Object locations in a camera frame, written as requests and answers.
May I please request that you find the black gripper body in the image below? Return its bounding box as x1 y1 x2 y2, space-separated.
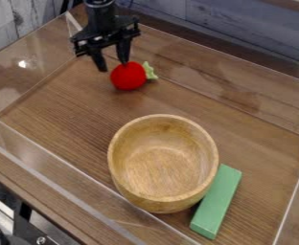
70 4 140 56

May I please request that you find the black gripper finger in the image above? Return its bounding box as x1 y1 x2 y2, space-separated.
116 38 132 64
89 49 106 72

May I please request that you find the red plush strawberry toy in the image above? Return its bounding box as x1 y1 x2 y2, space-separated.
109 61 158 91

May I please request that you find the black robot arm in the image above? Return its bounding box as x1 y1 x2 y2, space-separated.
70 0 140 72

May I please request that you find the wooden bowl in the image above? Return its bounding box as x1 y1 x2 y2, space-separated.
106 114 219 213

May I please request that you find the green rectangular block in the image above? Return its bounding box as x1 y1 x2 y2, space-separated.
189 165 241 240

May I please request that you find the clear acrylic corner bracket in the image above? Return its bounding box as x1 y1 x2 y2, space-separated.
65 11 85 41

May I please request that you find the clear acrylic enclosure wall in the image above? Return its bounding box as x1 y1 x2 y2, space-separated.
0 14 299 245

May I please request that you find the black metal table frame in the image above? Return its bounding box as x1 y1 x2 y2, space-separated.
13 202 58 245

